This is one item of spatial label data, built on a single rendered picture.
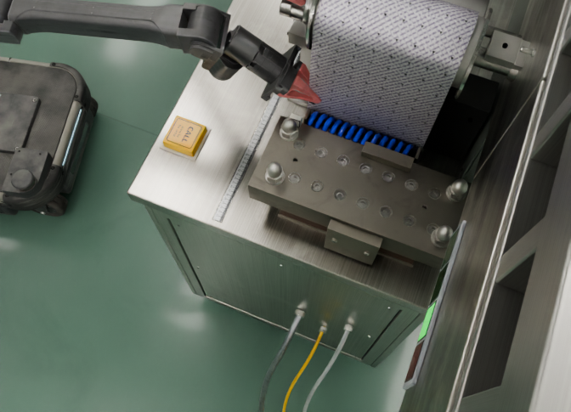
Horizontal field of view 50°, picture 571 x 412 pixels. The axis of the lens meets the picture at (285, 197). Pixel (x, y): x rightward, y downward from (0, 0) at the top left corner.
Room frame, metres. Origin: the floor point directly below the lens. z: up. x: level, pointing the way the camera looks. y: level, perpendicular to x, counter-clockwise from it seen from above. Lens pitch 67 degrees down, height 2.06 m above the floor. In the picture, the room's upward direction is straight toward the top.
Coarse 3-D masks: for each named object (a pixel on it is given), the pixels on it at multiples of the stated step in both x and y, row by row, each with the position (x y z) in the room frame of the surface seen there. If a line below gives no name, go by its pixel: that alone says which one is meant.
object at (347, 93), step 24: (312, 72) 0.63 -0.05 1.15; (336, 72) 0.61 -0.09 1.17; (360, 72) 0.60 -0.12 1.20; (336, 96) 0.61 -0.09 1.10; (360, 96) 0.59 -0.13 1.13; (384, 96) 0.58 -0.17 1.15; (408, 96) 0.56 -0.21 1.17; (432, 96) 0.55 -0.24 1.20; (360, 120) 0.59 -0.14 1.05; (384, 120) 0.57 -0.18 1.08; (408, 120) 0.56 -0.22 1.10; (432, 120) 0.54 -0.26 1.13
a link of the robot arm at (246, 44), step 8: (232, 32) 0.69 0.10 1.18; (240, 32) 0.68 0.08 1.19; (248, 32) 0.69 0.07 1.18; (232, 40) 0.67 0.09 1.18; (240, 40) 0.67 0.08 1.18; (248, 40) 0.67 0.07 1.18; (256, 40) 0.68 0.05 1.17; (224, 48) 0.67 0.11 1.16; (232, 48) 0.66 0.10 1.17; (240, 48) 0.66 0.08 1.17; (248, 48) 0.66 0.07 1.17; (256, 48) 0.66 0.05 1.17; (224, 56) 0.67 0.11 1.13; (232, 56) 0.66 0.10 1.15; (240, 56) 0.65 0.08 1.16; (248, 56) 0.65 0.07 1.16; (232, 64) 0.67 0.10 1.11; (240, 64) 0.65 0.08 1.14
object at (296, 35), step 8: (296, 8) 0.73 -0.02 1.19; (296, 16) 0.73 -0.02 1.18; (296, 24) 0.74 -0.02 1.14; (288, 32) 0.72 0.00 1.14; (296, 32) 0.72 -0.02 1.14; (304, 32) 0.72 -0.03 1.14; (288, 40) 0.72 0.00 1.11; (296, 40) 0.72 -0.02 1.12; (304, 40) 0.71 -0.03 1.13; (304, 48) 0.72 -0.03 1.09; (304, 56) 0.72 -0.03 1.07; (304, 104) 0.71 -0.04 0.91
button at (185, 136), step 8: (176, 120) 0.66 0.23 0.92; (184, 120) 0.66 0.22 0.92; (176, 128) 0.64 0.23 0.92; (184, 128) 0.64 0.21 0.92; (192, 128) 0.64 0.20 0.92; (200, 128) 0.64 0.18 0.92; (168, 136) 0.62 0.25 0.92; (176, 136) 0.62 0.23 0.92; (184, 136) 0.62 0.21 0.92; (192, 136) 0.62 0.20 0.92; (200, 136) 0.62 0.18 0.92; (168, 144) 0.60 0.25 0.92; (176, 144) 0.60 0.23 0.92; (184, 144) 0.60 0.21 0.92; (192, 144) 0.60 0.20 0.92; (184, 152) 0.59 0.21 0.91; (192, 152) 0.58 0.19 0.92
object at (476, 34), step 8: (480, 16) 0.63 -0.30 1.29; (480, 24) 0.61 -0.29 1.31; (312, 32) 0.63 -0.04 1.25; (472, 32) 0.59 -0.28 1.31; (480, 32) 0.59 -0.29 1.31; (472, 40) 0.58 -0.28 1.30; (472, 48) 0.57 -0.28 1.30; (464, 56) 0.56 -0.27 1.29; (464, 64) 0.55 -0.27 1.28; (464, 72) 0.55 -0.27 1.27; (456, 80) 0.54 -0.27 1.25
